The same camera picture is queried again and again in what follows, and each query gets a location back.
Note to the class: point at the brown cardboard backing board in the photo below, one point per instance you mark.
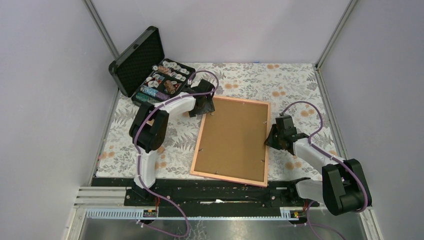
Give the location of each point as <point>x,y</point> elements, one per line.
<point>232,139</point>

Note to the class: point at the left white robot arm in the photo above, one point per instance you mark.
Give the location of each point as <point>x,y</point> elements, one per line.
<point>148,130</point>

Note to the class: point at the purple poker chip stack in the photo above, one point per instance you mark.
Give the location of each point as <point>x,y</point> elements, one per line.
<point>162,96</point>

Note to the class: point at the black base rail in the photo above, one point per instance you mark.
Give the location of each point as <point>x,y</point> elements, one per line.
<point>210,198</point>

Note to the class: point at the light blue chip stack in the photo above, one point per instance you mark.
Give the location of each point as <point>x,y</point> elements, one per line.
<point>149,91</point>

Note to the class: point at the orange poker chip stack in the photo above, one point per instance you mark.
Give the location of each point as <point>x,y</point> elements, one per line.
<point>170,88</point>

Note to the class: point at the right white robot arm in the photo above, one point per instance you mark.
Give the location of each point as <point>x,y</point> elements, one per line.
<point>343,187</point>

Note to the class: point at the wooden picture frame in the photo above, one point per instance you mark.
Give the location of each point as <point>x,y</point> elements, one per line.
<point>195,159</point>

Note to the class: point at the green poker chip stack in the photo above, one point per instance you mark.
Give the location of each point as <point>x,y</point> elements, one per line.
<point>140,97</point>

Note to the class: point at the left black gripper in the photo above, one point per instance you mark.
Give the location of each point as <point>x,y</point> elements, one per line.
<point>208,108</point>

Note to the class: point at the orange chip stack rear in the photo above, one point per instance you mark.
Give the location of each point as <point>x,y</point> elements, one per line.
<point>165,70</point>

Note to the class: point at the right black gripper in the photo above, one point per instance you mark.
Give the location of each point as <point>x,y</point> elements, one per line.
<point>269,141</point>

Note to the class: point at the black poker chip case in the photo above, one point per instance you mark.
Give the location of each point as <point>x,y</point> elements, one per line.
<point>138,66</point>

